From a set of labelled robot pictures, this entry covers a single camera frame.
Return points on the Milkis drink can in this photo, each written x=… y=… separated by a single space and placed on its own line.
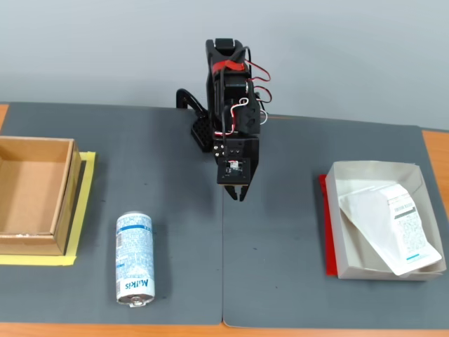
x=135 y=259

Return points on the yellow tape frame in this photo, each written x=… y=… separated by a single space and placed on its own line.
x=84 y=210

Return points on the red tape marker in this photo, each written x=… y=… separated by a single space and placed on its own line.
x=328 y=238

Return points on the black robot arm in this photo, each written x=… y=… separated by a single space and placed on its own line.
x=224 y=91

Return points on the gray paper tray box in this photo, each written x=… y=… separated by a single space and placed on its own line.
x=354 y=252

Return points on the white packaged sandwich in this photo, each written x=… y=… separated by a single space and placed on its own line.
x=386 y=228

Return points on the black table clamp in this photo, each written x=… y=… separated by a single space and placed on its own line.
x=189 y=100

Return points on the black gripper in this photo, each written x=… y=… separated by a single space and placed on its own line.
x=237 y=194

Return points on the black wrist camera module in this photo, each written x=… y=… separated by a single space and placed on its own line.
x=233 y=172

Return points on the red band on arm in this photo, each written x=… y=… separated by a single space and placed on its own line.
x=229 y=65

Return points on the dark gray table mat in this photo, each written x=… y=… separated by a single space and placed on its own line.
x=168 y=175
x=287 y=210

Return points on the brown cardboard box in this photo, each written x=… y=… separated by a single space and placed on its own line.
x=31 y=196

